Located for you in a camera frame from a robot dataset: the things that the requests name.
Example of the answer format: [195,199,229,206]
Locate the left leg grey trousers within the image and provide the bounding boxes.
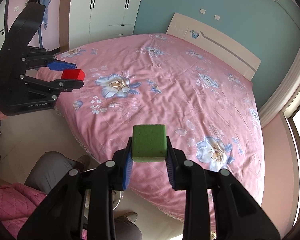
[24,151,81,194]

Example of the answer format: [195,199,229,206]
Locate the white curtain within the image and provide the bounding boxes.
[258,48,300,128]

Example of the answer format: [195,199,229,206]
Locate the floral mattress skirt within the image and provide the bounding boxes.
[54,107,217,239]

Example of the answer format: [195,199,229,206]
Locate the green sponge cube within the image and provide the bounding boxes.
[131,124,167,163]

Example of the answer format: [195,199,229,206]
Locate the pink floral bed sheet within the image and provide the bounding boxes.
[36,32,266,223]

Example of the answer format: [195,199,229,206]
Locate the red cube block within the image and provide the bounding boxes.
[61,69,85,81]

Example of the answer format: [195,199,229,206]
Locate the white wardrobe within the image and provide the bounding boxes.
[69,0,141,49]

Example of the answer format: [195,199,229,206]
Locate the pink quilted jacket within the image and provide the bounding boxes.
[0,183,49,238]

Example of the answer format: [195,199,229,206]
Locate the beige shoe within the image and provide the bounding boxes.
[76,154,90,172]

